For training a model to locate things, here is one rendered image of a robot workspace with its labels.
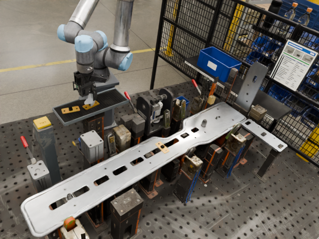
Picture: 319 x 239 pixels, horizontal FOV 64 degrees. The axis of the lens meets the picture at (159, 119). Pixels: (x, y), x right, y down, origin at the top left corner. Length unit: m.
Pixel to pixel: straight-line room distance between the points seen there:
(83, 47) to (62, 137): 0.87
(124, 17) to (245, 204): 1.29
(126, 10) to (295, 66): 1.15
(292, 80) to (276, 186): 0.72
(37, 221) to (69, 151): 0.69
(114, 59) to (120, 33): 0.14
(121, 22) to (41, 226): 1.04
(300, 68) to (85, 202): 1.53
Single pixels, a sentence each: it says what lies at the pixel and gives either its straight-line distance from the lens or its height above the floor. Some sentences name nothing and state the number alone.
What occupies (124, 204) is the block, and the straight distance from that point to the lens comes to 1.14.
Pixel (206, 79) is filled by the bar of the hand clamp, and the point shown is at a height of 1.21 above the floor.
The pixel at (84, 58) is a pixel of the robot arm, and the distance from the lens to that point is 1.16.
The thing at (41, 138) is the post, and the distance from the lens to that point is 1.31.
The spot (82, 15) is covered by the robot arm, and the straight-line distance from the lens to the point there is 1.33.
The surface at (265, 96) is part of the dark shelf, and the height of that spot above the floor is 1.03.
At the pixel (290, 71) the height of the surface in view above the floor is 1.26.
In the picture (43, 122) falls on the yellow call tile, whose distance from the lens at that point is 1.30.
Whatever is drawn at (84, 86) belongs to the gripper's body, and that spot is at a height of 1.32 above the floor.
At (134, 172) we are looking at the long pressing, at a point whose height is 1.00.
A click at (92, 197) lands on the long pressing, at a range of 1.19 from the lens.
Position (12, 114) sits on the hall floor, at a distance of 3.25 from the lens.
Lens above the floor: 2.01
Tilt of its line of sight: 41 degrees down
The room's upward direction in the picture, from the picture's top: 11 degrees clockwise
